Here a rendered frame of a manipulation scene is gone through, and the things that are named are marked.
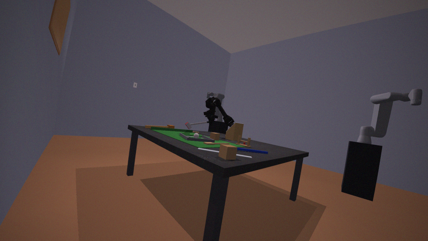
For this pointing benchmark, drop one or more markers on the green flat mat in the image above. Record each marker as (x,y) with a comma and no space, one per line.
(198,144)

